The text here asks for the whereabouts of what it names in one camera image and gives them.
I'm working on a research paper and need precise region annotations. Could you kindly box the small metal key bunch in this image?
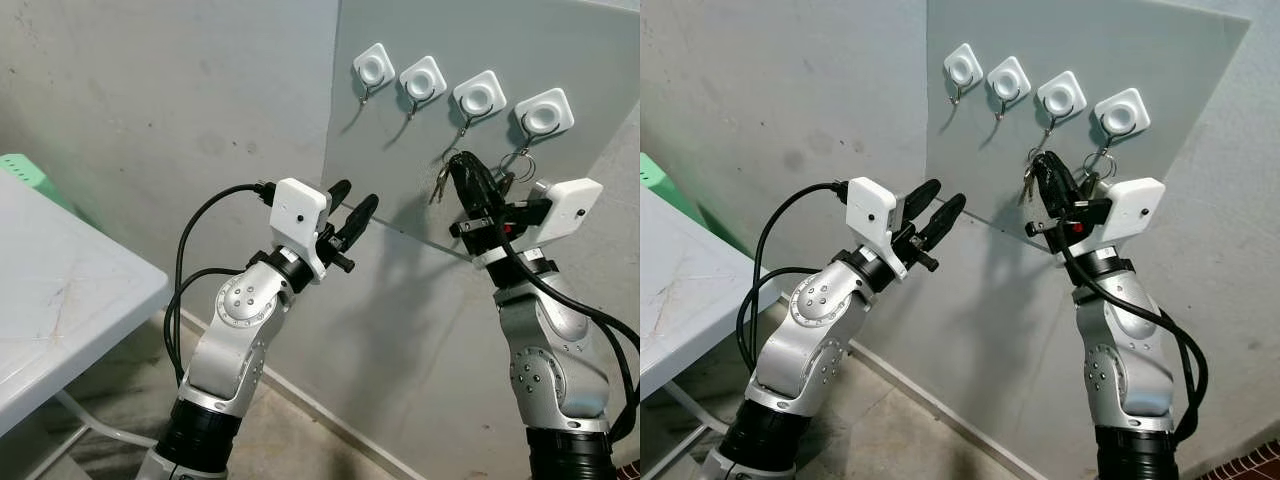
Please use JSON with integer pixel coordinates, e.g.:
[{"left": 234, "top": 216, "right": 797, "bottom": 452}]
[
  {"left": 430, "top": 150, "right": 463, "bottom": 207},
  {"left": 1020, "top": 150, "right": 1049, "bottom": 206}
]

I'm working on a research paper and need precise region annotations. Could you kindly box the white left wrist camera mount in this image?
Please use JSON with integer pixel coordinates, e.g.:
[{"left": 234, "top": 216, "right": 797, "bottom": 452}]
[
  {"left": 845, "top": 177, "right": 906, "bottom": 279},
  {"left": 270, "top": 178, "right": 331, "bottom": 279}
]

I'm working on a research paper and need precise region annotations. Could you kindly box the white plastic folding table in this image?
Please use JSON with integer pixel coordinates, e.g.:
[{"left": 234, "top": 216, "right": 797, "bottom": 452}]
[
  {"left": 640, "top": 185, "right": 783, "bottom": 401},
  {"left": 0, "top": 170, "right": 171, "bottom": 438}
]

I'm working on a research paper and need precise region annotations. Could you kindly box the grey metal wall board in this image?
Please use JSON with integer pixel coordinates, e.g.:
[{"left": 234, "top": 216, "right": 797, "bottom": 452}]
[
  {"left": 322, "top": 0, "right": 641, "bottom": 264},
  {"left": 925, "top": 0, "right": 1253, "bottom": 256}
]

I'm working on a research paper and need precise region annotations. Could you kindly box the white square wall hook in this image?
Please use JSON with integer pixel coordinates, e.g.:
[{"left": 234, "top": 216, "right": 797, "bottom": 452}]
[
  {"left": 352, "top": 42, "right": 397, "bottom": 103},
  {"left": 452, "top": 69, "right": 507, "bottom": 136},
  {"left": 1093, "top": 88, "right": 1152, "bottom": 151},
  {"left": 944, "top": 42, "right": 985, "bottom": 103},
  {"left": 398, "top": 55, "right": 448, "bottom": 119},
  {"left": 514, "top": 88, "right": 575, "bottom": 151},
  {"left": 1036, "top": 70, "right": 1088, "bottom": 136},
  {"left": 986, "top": 55, "right": 1032, "bottom": 119}
]

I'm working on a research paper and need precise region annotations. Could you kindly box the green plastic chair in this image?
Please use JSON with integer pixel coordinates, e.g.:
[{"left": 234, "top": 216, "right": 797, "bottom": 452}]
[
  {"left": 640, "top": 152, "right": 746, "bottom": 256},
  {"left": 0, "top": 153, "right": 76, "bottom": 216}
]

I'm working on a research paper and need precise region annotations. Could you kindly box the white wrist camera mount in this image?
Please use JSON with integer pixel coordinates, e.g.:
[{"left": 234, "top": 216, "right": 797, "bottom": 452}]
[
  {"left": 270, "top": 178, "right": 331, "bottom": 279},
  {"left": 1055, "top": 177, "right": 1167, "bottom": 263},
  {"left": 845, "top": 177, "right": 906, "bottom": 279},
  {"left": 475, "top": 178, "right": 604, "bottom": 266}
]

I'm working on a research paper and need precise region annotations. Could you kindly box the white metal table leg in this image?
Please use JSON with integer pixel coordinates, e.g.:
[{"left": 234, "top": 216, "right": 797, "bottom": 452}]
[
  {"left": 665, "top": 380, "right": 746, "bottom": 446},
  {"left": 25, "top": 390, "right": 161, "bottom": 480}
]

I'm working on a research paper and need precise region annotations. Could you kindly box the red brick edging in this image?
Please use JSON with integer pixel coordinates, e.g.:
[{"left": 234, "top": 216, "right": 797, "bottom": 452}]
[{"left": 1212, "top": 438, "right": 1280, "bottom": 480}]

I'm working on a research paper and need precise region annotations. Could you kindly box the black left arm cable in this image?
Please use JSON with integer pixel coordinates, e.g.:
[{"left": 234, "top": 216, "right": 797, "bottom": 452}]
[
  {"left": 163, "top": 182, "right": 276, "bottom": 386},
  {"left": 735, "top": 182, "right": 851, "bottom": 376}
]

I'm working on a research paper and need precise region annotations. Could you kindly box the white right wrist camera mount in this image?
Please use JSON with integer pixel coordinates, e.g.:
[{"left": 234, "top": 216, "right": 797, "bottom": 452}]
[
  {"left": 1055, "top": 177, "right": 1167, "bottom": 263},
  {"left": 475, "top": 178, "right": 604, "bottom": 266}
]

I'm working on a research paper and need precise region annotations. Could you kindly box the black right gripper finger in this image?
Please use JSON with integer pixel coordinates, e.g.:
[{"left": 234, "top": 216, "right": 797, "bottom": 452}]
[
  {"left": 474, "top": 160, "right": 505, "bottom": 213},
  {"left": 1037, "top": 152, "right": 1069, "bottom": 215},
  {"left": 1056, "top": 160, "right": 1087, "bottom": 211},
  {"left": 450, "top": 152, "right": 487, "bottom": 217}
]

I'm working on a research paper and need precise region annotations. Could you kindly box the black car key with ring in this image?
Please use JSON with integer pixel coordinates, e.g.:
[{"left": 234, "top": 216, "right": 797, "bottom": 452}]
[
  {"left": 1080, "top": 148, "right": 1116, "bottom": 197},
  {"left": 496, "top": 148, "right": 538, "bottom": 197}
]

